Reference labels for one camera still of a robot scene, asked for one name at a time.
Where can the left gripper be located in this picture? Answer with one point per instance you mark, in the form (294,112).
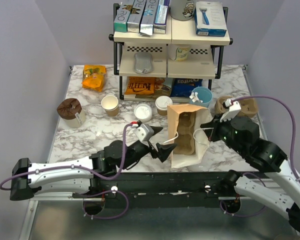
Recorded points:
(163,151)

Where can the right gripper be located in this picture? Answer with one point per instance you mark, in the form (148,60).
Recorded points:
(215,124)

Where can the brown paper coffee cup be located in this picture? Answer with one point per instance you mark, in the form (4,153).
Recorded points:
(162,112)

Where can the brown paper bag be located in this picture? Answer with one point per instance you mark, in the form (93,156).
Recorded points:
(201,141)

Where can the brown paper cups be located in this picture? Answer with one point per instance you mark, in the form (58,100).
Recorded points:
(110,104)

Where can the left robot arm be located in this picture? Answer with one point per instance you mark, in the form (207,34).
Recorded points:
(29,179)

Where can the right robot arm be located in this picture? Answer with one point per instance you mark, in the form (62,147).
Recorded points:
(269,159)

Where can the blue plastic cup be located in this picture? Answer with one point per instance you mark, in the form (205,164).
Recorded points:
(204,94)

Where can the white stirrers in cup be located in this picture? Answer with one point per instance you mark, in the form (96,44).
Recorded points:
(194,98)

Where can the blue Doritos bag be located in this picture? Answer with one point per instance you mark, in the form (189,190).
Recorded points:
(182,87)

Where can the orange Kettle chips bag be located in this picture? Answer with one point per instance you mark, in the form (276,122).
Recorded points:
(148,88)

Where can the two-tier shelf rack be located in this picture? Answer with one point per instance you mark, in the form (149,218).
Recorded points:
(204,60)

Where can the white printed cup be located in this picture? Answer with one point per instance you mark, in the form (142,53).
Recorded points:
(178,52)

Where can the grey sponge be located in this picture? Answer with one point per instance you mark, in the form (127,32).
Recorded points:
(143,62)

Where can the orange snack bag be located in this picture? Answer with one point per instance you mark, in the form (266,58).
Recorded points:
(94,77)

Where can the blue razor box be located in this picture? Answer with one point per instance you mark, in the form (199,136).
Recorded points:
(209,19)

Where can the purple white toothpaste box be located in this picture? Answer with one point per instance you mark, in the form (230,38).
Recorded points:
(160,21)

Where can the blue silver toothpaste box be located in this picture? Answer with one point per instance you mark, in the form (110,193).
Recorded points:
(148,17)

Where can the teal toothpaste box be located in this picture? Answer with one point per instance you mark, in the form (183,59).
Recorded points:
(121,20)

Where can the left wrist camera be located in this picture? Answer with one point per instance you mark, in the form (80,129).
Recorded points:
(143,132)

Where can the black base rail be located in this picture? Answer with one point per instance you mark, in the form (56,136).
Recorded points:
(164,189)

